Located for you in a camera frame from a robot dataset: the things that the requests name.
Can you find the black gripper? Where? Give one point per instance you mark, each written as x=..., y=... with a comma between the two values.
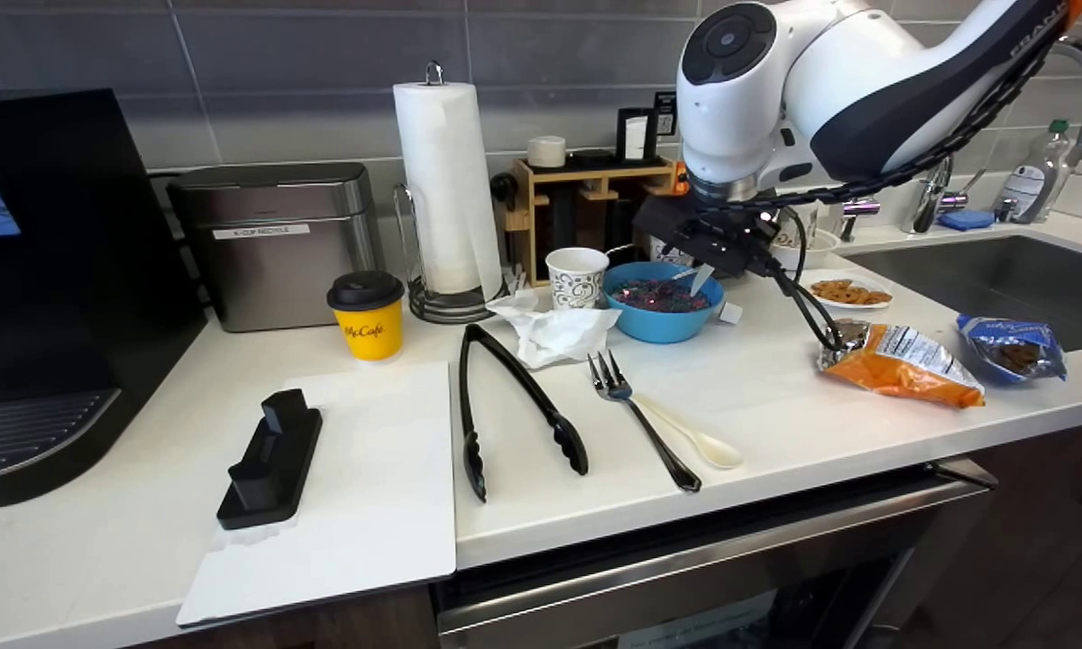
x=727, y=222

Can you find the blue bowl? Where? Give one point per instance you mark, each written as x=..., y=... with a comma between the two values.
x=660, y=326

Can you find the white bowl with snacks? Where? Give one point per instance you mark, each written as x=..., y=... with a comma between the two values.
x=852, y=307

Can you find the translucent white plastic spoon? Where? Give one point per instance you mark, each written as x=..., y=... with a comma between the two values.
x=697, y=433

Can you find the small white plastic utensil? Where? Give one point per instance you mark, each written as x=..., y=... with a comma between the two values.
x=702, y=279

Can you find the small white creamer cup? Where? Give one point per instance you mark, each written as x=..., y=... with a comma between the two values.
x=729, y=313

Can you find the dark food pile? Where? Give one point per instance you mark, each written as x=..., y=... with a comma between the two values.
x=659, y=298

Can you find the patterned white paper cup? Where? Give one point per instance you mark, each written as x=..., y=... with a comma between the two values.
x=577, y=279

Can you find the wooden counter organizer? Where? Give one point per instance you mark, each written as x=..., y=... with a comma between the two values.
x=565, y=212

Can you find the pretzel pile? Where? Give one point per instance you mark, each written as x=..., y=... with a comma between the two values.
x=852, y=293

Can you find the white labelled yoghurt cup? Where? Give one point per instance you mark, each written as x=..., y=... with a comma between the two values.
x=859, y=219

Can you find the crumpled white napkin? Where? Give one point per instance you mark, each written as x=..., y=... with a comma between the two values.
x=552, y=333

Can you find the orange snack bag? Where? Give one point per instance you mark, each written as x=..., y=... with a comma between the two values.
x=897, y=368

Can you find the black tongs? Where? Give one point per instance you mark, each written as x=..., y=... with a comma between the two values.
x=506, y=385

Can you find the blue sponge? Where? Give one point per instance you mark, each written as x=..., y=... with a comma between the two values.
x=966, y=222

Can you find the metal paper towel holder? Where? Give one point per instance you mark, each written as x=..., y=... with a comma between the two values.
x=446, y=313

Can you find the white paper towel roll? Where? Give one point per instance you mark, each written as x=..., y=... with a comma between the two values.
x=446, y=183

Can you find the stainless under-counter appliance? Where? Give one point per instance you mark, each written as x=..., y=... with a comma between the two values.
x=707, y=565

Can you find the stainless steel sink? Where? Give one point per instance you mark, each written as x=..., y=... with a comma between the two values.
x=1020, y=291

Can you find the blue snack bag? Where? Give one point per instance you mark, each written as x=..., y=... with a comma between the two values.
x=1011, y=347

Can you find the clear soap bottle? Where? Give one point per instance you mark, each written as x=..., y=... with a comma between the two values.
x=1028, y=185

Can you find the yellow cup with black lid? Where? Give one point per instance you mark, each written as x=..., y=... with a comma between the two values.
x=370, y=321

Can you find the white cutting board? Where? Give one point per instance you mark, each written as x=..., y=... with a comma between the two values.
x=360, y=507

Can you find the grey metal box appliance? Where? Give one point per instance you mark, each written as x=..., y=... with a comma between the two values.
x=274, y=246

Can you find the black holder block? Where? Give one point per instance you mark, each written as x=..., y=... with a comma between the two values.
x=273, y=464

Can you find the large black coffee machine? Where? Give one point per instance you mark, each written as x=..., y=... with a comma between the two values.
x=60, y=275

